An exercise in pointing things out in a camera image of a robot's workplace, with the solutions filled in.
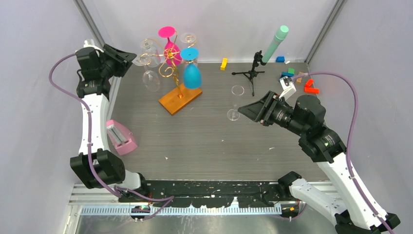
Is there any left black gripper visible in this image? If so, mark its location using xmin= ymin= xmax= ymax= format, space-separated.
xmin=98 ymin=45 xmax=136 ymax=79

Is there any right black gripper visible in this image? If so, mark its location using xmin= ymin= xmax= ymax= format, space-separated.
xmin=238 ymin=90 xmax=308 ymax=136

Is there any clear flute wine glass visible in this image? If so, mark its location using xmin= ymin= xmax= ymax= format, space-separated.
xmin=227 ymin=85 xmax=244 ymax=121

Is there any clear round wine glass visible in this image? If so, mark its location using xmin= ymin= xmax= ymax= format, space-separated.
xmin=134 ymin=54 xmax=160 ymax=92

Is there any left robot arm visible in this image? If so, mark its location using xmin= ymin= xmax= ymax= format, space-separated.
xmin=70 ymin=41 xmax=150 ymax=202

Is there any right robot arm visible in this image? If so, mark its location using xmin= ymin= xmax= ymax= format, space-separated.
xmin=238 ymin=91 xmax=400 ymax=234

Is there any pink wine glass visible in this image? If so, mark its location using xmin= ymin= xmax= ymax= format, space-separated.
xmin=158 ymin=26 xmax=182 ymax=66

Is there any blue wine glass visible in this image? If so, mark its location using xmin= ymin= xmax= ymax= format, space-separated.
xmin=180 ymin=47 xmax=202 ymax=89

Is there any clear wine glass back right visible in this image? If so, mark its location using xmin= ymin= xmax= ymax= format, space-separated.
xmin=180 ymin=32 xmax=197 ymax=51

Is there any blue lego brick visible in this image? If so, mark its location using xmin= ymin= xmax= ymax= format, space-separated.
xmin=280 ymin=72 xmax=294 ymax=78

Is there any yellow block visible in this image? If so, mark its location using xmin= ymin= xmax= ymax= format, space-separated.
xmin=220 ymin=58 xmax=227 ymax=71

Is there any black tripod microphone stand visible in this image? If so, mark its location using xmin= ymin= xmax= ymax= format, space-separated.
xmin=231 ymin=50 xmax=266 ymax=97

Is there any tan wooden block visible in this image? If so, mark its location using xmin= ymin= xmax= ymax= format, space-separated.
xmin=296 ymin=73 xmax=305 ymax=84

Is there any small blue block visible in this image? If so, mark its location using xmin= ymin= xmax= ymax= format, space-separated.
xmin=276 ymin=56 xmax=285 ymax=63

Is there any red L-shaped block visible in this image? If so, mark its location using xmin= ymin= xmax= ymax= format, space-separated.
xmin=304 ymin=78 xmax=319 ymax=94

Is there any pink holder box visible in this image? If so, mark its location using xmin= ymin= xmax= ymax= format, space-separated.
xmin=106 ymin=120 xmax=138 ymax=156

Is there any mint green microphone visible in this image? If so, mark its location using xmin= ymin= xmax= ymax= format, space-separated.
xmin=262 ymin=25 xmax=289 ymax=63

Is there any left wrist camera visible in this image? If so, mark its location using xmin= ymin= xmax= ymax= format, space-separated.
xmin=83 ymin=39 xmax=104 ymax=53

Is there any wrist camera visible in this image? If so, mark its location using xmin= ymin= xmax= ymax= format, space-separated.
xmin=279 ymin=76 xmax=296 ymax=100
xmin=83 ymin=39 xmax=104 ymax=53

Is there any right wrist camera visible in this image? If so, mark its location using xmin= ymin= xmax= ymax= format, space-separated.
xmin=279 ymin=76 xmax=296 ymax=100

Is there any gold wire wine glass rack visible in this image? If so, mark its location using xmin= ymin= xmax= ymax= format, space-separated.
xmin=151 ymin=31 xmax=203 ymax=116

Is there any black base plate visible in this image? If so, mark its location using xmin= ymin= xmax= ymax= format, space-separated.
xmin=119 ymin=180 xmax=303 ymax=211

